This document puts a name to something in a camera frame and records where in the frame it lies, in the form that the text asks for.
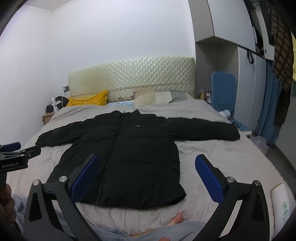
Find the black puffer jacket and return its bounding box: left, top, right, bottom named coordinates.
left=36, top=110, right=240, bottom=209

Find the person's left hand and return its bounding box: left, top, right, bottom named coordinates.
left=1, top=184, right=16, bottom=235

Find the white tissue pack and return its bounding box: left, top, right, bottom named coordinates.
left=271, top=183, right=290, bottom=237

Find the cardboard box nightstand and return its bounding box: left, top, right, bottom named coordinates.
left=42, top=112, right=55, bottom=125

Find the grey bed blanket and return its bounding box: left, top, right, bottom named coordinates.
left=7, top=100, right=285, bottom=240

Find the person's bare foot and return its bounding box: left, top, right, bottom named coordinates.
left=132, top=212, right=184, bottom=238

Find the white spray bottle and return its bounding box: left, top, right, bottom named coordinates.
left=51, top=97, right=59, bottom=113

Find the yellow pillow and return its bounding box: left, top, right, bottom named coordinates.
left=66, top=90, right=108, bottom=107

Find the blue curtain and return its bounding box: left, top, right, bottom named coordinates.
left=255, top=60, right=281, bottom=146

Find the cream quilted headboard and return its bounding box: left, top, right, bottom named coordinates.
left=68, top=57, right=196, bottom=102

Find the beige patchwork pillow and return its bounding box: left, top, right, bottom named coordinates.
left=133, top=89, right=194, bottom=107

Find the houndstooth hanging coat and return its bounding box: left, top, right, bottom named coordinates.
left=269, top=1, right=294, bottom=128

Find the wall power socket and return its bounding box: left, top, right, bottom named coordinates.
left=63, top=86, right=69, bottom=92

